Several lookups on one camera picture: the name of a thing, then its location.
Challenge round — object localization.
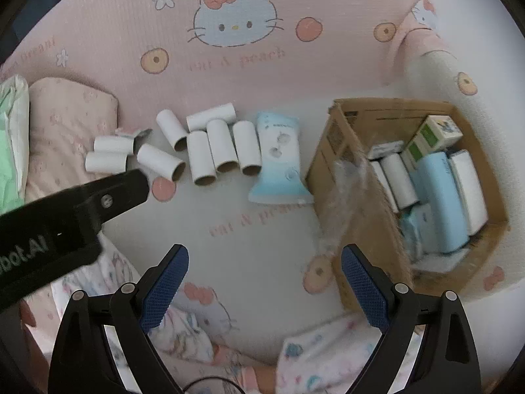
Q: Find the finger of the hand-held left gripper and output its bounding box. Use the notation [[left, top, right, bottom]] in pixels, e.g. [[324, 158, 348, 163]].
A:
[[74, 170, 149, 231]]

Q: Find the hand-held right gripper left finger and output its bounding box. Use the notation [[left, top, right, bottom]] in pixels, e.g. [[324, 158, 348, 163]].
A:
[[48, 244, 190, 394]]

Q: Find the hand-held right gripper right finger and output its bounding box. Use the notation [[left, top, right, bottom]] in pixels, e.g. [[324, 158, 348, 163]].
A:
[[341, 244, 480, 394]]

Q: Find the pile of white paper tubes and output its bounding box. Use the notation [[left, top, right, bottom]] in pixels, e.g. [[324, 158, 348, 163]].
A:
[[85, 104, 262, 185]]

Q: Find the brown cardboard box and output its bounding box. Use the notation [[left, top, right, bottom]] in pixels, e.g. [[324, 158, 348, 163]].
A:
[[305, 98, 509, 317]]

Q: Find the light blue tissue packet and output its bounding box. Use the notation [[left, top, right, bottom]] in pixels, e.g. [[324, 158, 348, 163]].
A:
[[400, 205, 435, 264], [249, 112, 313, 205]]

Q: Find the pink flowered pillow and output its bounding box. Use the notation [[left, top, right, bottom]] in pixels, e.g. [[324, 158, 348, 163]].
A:
[[25, 78, 119, 202]]

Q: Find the white cardboard tube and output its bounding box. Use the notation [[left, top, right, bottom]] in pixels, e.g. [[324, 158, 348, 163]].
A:
[[371, 162, 398, 213], [381, 154, 420, 210]]

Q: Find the pale green white cloth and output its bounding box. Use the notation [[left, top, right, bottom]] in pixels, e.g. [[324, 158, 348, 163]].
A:
[[0, 74, 30, 214]]

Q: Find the light blue soft pack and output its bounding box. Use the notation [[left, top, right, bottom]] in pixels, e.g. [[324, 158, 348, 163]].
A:
[[416, 152, 470, 254]]

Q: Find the green white carton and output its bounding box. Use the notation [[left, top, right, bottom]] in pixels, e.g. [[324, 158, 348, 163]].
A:
[[411, 116, 463, 162], [400, 147, 424, 177]]

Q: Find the white spiral notebook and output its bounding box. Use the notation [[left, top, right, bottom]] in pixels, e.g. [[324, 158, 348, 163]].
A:
[[448, 150, 489, 235]]

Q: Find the pink white printed blanket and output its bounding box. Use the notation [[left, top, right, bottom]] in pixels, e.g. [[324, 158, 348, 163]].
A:
[[0, 0, 521, 378]]

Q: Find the black cable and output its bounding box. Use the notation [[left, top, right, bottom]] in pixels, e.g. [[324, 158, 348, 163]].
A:
[[180, 375, 247, 394]]

